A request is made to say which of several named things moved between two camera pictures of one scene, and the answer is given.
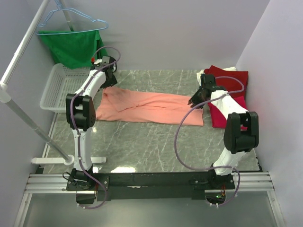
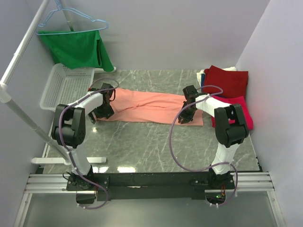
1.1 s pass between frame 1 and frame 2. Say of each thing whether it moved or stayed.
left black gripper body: moved
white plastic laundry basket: stayed
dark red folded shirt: stayed
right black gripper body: moved
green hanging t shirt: stayed
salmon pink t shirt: stayed
